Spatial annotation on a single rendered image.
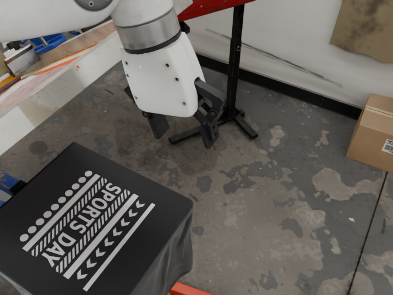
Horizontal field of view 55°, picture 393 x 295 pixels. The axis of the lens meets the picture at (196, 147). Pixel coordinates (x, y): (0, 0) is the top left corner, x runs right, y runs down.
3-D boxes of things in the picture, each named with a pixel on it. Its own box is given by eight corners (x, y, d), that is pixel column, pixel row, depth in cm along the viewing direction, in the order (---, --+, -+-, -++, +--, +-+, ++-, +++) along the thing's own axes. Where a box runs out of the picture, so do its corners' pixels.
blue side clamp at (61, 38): (77, 55, 110) (62, 33, 107) (65, 63, 107) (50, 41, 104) (33, 72, 130) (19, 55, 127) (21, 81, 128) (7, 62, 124)
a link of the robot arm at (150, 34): (93, 28, 46) (103, 49, 47) (149, 27, 41) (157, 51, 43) (131, 3, 50) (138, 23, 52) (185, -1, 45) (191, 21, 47)
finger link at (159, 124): (128, 102, 56) (143, 137, 60) (144, 104, 54) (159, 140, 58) (141, 91, 58) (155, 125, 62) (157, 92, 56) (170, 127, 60)
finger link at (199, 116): (170, 89, 49) (179, 122, 53) (200, 94, 47) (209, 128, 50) (181, 78, 51) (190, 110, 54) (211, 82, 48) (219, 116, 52)
